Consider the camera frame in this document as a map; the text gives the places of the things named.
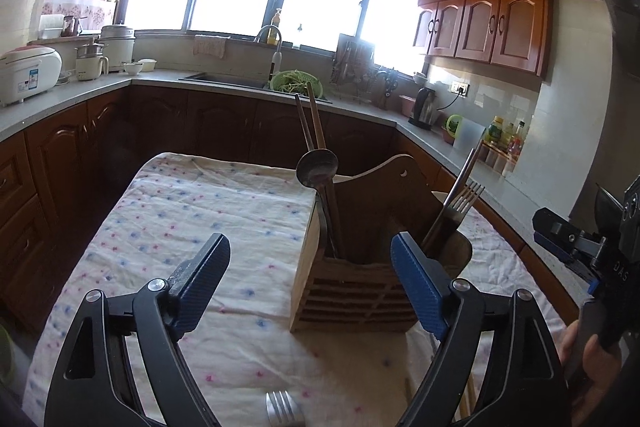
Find condiment bottles rack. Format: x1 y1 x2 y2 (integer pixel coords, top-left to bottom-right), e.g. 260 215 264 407
478 116 527 176

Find silver fork in holder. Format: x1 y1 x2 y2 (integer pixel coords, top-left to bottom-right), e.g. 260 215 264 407
421 181 485 251

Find white dotted tablecloth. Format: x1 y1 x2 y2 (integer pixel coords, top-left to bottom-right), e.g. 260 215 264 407
22 150 569 427

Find metal ladle spoon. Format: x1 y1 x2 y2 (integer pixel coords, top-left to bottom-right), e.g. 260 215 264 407
295 148 340 257

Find knife rack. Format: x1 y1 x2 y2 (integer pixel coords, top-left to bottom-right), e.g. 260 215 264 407
331 34 374 86

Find silver fork on table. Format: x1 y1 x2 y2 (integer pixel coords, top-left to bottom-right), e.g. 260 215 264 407
265 390 306 427

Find wooden chopsticks in holder left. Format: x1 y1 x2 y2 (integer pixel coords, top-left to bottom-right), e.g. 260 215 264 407
295 83 345 259

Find small white blender pot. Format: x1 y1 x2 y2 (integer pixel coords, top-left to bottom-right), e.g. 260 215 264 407
75 41 110 81

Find metal chopstick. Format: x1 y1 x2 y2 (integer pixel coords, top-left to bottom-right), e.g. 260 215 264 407
421 144 483 249

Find green vegetable colander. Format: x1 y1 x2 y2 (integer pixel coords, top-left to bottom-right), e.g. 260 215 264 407
269 69 323 98

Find white steel cooker pot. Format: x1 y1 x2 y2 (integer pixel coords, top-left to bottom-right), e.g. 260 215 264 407
99 24 136 72

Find black electric kettle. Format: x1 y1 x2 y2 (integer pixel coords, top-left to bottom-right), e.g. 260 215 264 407
409 87 436 130

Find kitchen faucet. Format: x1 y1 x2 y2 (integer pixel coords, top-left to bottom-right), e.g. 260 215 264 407
254 24 282 80

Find wooden utensil holder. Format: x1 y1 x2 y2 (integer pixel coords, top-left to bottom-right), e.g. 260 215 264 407
288 154 442 333

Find white rice cooker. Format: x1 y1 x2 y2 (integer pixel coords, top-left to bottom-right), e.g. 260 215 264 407
0 46 62 106

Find right hand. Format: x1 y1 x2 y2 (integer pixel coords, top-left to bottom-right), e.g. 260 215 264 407
572 335 622 426

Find white pitcher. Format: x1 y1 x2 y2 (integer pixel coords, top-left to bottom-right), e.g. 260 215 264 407
454 118 486 155

